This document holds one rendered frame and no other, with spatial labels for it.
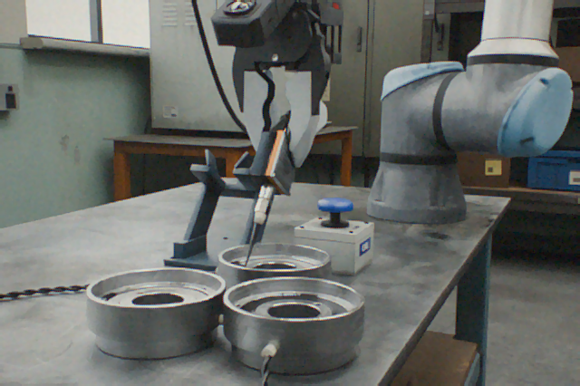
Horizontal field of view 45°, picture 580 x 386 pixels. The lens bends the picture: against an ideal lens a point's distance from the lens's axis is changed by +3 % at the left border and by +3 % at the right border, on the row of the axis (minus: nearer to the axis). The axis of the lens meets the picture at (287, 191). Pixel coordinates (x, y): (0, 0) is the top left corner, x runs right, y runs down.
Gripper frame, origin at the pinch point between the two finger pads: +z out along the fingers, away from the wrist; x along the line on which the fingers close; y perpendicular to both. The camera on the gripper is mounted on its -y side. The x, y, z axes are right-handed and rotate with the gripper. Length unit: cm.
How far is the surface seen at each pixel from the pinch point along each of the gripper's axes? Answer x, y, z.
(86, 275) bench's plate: 19.2, -5.4, 13.2
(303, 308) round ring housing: -8.3, -12.1, 10.6
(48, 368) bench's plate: 5.4, -24.5, 13.1
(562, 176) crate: -1, 341, 42
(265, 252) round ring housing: 1.4, 0.3, 10.0
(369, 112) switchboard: 115, 362, 11
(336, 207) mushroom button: -2.8, 8.7, 6.5
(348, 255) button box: -4.8, 7.1, 11.2
